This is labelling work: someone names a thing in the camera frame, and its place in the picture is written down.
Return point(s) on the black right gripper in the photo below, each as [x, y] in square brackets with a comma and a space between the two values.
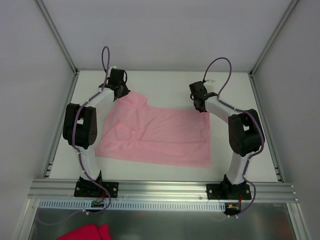
[199, 105]

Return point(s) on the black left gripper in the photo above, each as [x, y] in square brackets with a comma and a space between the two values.
[122, 90]

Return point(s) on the pink t-shirt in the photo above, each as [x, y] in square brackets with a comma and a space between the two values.
[135, 131]

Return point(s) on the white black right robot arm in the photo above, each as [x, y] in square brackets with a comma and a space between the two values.
[246, 139]

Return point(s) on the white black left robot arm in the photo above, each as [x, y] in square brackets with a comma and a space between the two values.
[83, 126]

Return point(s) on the red t-shirt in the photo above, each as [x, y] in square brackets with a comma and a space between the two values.
[88, 232]

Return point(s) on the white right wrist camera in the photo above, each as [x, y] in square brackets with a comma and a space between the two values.
[209, 85]

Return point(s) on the left aluminium frame post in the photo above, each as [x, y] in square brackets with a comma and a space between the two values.
[56, 35]

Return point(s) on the aluminium frame post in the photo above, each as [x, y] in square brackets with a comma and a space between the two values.
[56, 35]
[278, 28]

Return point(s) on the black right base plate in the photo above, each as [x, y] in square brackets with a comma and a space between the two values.
[216, 191]

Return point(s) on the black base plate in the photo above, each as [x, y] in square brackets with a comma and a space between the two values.
[110, 190]
[216, 191]

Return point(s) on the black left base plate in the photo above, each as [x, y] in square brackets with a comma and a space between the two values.
[110, 190]

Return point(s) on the slotted white cable duct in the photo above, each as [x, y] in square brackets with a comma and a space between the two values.
[129, 205]

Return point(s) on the right aluminium frame post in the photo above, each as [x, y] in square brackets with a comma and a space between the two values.
[278, 28]

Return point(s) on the aluminium mounting rail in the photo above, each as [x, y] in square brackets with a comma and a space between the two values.
[175, 191]

